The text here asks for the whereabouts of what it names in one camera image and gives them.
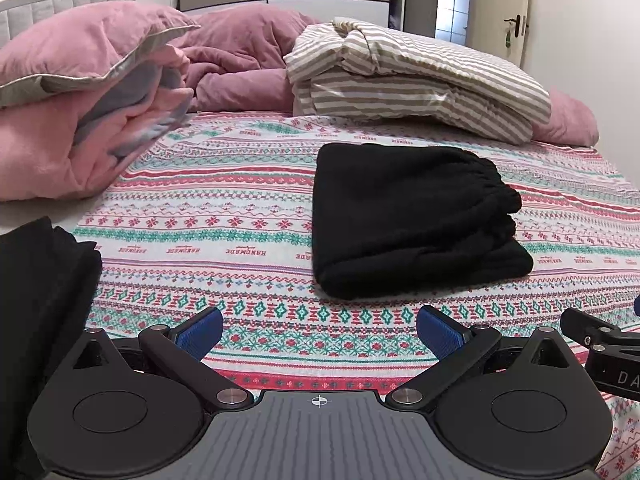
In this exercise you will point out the grey padded headboard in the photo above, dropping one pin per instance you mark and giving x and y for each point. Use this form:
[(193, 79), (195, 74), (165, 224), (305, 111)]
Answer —
[(45, 7)]

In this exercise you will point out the black pants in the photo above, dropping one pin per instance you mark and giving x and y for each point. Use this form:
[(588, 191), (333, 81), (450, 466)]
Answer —
[(400, 215)]

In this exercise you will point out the mauve pink duvet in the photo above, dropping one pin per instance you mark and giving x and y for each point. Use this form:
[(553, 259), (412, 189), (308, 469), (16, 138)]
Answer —
[(240, 55)]

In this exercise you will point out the patterned bed sheet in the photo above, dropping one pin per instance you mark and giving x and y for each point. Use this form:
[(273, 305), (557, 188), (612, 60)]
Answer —
[(225, 210)]

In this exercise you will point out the beige striped duvet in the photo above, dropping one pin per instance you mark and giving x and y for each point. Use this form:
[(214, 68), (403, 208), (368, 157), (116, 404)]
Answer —
[(410, 75)]

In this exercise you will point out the pink and grey folded blanket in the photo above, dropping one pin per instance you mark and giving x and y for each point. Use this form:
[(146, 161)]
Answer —
[(60, 145)]

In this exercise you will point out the pink pillow with grey trim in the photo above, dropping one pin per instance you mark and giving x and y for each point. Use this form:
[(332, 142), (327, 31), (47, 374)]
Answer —
[(75, 45)]

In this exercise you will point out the black cloth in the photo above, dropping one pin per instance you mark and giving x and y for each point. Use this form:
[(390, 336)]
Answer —
[(40, 290)]

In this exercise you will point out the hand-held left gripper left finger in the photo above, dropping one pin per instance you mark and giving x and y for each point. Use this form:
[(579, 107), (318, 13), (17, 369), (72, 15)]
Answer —
[(201, 331)]

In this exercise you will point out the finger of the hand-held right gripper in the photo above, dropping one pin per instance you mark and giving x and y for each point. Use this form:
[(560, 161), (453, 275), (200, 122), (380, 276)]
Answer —
[(582, 325)]

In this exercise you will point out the frosted glass door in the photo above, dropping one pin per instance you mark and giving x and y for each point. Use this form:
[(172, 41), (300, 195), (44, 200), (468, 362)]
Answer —
[(452, 5)]

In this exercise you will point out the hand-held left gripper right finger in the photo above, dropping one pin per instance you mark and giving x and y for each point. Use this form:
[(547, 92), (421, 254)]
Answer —
[(441, 331)]

